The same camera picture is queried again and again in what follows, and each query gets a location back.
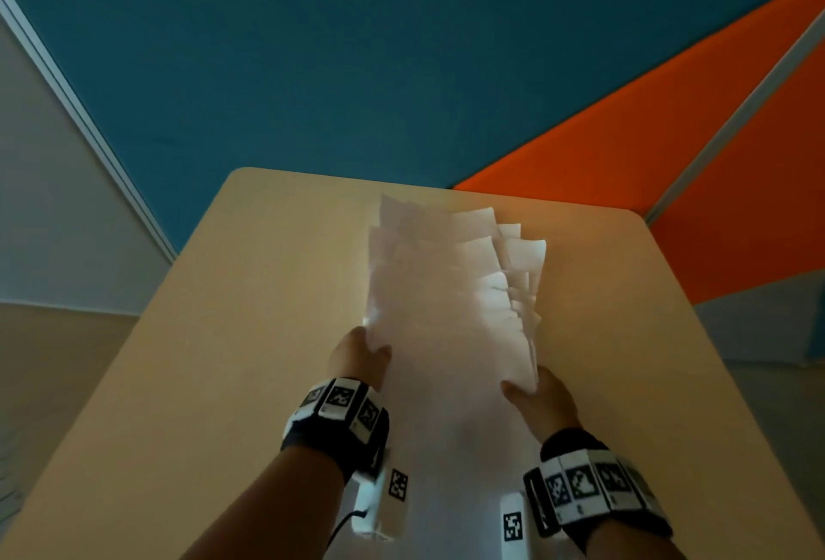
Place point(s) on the person's right thumb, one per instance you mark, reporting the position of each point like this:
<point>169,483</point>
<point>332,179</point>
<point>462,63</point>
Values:
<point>515,395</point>

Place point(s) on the stack of white paper sheets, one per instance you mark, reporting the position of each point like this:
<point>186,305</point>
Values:
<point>451,334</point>

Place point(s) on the person's right forearm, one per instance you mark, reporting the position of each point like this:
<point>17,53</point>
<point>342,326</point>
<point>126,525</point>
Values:
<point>628,543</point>

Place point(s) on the person's left hand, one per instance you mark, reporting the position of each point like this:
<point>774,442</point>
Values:
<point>351,356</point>

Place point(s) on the grey partition frame post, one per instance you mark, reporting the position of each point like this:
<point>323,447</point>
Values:
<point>728,128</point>

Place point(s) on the orange partition panel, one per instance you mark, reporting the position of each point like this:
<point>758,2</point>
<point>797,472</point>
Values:
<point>619,128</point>
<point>754,212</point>

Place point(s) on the person's right hand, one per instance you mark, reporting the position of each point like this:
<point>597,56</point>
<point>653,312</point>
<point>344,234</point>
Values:
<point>548,405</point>

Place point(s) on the grey partition base panel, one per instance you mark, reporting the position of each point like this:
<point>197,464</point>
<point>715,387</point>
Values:
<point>760,327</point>

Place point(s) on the white wrist camera with marker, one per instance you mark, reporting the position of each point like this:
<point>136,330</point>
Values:
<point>514,527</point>
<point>387,508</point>

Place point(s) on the blue partition panel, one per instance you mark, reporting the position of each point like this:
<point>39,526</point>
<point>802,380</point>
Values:
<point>322,50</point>

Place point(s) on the white partition frame strip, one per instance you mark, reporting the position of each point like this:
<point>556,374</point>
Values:
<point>84,121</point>

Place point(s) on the person's left thumb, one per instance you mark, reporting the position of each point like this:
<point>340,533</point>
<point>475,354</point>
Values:
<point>381,363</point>

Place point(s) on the person's left forearm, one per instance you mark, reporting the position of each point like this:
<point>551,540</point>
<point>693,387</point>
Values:
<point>271,508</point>

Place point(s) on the black wristband with marker tags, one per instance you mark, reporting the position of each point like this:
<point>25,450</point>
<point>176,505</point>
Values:
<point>590,489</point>
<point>341,418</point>

